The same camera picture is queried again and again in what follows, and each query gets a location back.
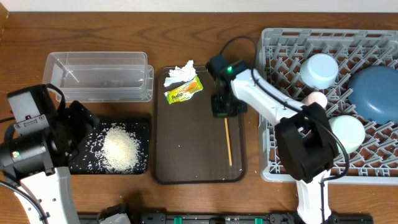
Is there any black plastic tray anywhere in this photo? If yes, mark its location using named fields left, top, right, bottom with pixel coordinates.
left=68, top=115, right=152, bottom=175

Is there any light blue bowl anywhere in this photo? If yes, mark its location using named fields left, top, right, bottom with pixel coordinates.
left=300, top=54, right=338, bottom=90

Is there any white tissue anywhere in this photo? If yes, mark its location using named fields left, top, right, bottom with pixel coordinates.
left=164, top=60, right=197, bottom=87

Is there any yellow snack wrapper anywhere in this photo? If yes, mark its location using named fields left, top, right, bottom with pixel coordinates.
left=164, top=76, right=203, bottom=104

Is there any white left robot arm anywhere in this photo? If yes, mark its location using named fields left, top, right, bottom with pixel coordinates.
left=1, top=101, right=99, bottom=223

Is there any brown serving tray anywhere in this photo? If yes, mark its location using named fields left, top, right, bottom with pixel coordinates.
left=151, top=66, right=247, bottom=185

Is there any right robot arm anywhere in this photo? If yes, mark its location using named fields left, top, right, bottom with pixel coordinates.
left=206, top=55, right=339, bottom=223

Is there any dark blue plate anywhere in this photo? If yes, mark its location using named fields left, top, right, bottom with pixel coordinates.
left=348, top=66, right=397, bottom=124

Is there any green bowl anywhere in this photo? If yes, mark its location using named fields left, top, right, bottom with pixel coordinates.
left=329, top=115, right=366, bottom=154

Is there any grey dishwasher rack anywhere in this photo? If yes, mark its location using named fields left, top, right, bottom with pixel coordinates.
left=256, top=28, right=397, bottom=185

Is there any pile of white rice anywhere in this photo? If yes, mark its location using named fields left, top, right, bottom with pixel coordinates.
left=73, top=123, right=149, bottom=174

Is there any wooden chopstick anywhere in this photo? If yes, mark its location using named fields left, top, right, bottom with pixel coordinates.
left=224, top=117, right=233, bottom=166

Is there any clear plastic bin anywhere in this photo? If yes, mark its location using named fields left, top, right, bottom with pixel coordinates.
left=42, top=52, right=154, bottom=103

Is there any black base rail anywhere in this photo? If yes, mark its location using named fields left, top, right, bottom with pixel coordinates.
left=77, top=212, right=374, bottom=224

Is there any pink cup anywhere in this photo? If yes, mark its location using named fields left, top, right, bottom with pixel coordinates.
left=302, top=91, right=328, bottom=109

